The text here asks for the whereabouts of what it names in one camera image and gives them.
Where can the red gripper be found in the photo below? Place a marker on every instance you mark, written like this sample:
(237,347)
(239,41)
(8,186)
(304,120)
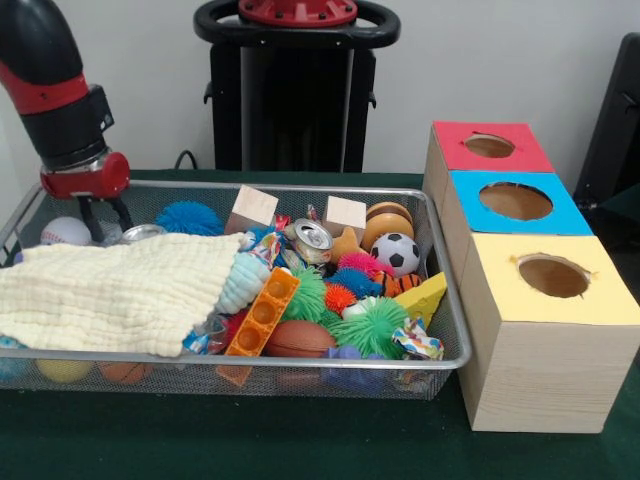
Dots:
(100,181)

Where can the clear plastic bottle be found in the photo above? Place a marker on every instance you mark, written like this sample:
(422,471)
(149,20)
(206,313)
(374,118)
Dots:
(111,232)

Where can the cream waffle cloth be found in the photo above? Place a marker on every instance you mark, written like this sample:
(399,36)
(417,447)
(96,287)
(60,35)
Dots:
(110,295)

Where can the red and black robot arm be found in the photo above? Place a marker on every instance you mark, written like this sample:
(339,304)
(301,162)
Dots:
(45,80)

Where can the silver mesh bin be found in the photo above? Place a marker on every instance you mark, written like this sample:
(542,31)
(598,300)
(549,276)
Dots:
(200,385)

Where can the wooden box with three holes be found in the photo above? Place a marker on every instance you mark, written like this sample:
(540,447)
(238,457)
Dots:
(540,375)

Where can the white baseball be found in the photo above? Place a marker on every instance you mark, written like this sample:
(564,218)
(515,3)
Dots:
(64,231)

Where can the blue spiky ball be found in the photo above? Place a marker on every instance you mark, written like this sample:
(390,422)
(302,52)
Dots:
(190,217)

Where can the large wooden block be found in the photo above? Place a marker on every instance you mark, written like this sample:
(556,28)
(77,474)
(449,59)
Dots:
(252,207)

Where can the orange plastic block with holes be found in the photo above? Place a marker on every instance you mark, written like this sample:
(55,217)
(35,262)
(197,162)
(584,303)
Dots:
(262,312)

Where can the crushed silver can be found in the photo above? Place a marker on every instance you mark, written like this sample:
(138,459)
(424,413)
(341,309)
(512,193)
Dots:
(314,240)

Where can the small wooden block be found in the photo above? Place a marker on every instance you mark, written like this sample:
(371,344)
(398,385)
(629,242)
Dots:
(345,212)

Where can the toy hamburger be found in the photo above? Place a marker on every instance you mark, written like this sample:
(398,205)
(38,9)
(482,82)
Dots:
(387,220)

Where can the green spiky ball with eyes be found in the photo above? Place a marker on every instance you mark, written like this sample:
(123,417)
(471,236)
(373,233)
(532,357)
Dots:
(372,327)

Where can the small soccer ball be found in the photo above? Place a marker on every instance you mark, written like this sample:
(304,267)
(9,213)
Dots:
(395,252)

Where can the dark green tablecloth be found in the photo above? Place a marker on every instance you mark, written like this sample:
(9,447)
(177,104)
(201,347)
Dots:
(300,440)

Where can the black monitor on stand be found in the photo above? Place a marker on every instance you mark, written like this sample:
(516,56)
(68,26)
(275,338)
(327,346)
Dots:
(615,140)

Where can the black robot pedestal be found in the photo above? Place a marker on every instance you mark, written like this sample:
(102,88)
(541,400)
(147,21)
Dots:
(295,110)

